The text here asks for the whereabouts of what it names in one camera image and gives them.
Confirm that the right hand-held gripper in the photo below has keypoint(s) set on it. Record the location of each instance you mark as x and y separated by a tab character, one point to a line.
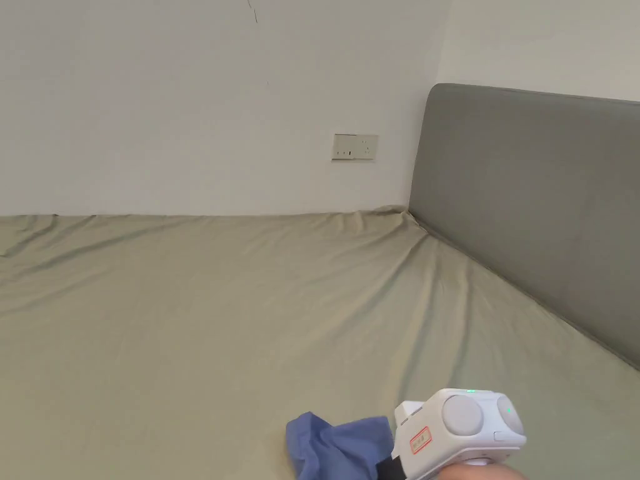
465	425

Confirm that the blue garment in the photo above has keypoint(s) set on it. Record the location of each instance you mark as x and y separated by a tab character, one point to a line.
340	445

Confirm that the bed with pale green sheet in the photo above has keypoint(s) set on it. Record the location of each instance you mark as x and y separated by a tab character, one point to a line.
200	325

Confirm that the grey-green padded headboard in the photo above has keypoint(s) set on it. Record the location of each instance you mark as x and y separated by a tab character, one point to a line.
525	200

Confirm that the white wall socket plate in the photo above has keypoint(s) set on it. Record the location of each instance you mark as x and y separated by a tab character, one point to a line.
354	147

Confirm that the person's right hand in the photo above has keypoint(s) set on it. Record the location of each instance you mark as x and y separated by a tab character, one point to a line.
480	472

